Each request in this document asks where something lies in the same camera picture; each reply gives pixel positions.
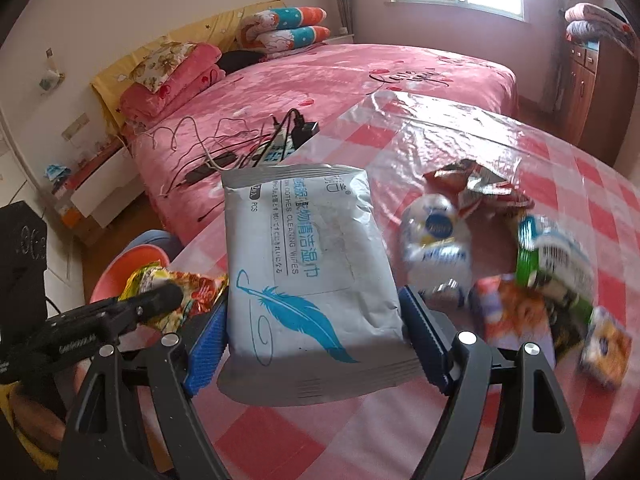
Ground small orange box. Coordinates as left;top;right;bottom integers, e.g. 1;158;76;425
579;306;633;390

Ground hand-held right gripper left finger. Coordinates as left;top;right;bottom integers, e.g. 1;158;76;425
57;300;232;480

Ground grey wet wipes pack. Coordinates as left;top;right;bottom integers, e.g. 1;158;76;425
216;164;426;407

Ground wall socket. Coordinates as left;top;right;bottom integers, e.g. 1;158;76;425
61;114;90;141

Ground orange plastic basin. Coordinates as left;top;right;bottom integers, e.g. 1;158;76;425
91;244;173;306

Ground black packet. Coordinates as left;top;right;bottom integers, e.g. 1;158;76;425
547;295;588;361

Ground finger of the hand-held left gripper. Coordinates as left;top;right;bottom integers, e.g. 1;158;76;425
90;282;185;343

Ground person's left forearm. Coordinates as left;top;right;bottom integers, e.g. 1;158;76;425
0;382;58;471

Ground black cloth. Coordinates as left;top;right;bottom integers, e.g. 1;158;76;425
217;50;271;73

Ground brown wooden cabinet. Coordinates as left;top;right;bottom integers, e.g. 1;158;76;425
560;35;640;161

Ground orange snack packet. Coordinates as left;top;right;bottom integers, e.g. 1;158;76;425
469;274;557;356

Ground green white packet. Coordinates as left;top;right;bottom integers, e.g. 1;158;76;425
515;214;596;311

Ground folded pink blanket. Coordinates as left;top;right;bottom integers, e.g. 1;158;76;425
120;42;228;123

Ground bed with pink blanket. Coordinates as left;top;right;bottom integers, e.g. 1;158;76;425
120;42;518;246

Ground beige power strip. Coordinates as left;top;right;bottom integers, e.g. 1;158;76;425
250;122;301;166

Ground person's left hand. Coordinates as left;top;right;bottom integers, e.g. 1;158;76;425
10;362;93;441

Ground yellow red snack wrapper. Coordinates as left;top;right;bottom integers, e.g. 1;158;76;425
117;265;230;333

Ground black charger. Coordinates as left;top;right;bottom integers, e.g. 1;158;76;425
290;120;321;143

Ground yellow star print headboard cover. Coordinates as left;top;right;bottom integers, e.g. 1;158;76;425
90;0;281;126

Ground folded quilts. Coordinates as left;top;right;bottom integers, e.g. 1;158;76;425
565;2;633;43

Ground power strip with cables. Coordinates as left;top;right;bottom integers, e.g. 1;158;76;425
160;109;303;196

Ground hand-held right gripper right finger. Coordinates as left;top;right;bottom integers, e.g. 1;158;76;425
398;285;587;480

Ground black phone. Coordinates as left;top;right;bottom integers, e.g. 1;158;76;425
185;152;236;183

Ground silver blue foil packet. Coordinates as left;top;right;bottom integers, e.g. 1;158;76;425
400;192;473;307

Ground small wall hanging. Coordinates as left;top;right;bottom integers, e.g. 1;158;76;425
39;49;66;95

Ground floral pillow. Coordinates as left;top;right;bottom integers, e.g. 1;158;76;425
129;42;198;93

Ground white nightstand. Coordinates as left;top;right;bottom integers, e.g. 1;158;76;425
50;135;141;231

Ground white cable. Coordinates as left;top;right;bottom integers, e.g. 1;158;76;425
135;115;226;173

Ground cartoon print pillow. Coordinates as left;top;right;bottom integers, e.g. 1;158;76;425
240;6;328;36
257;25;332;56

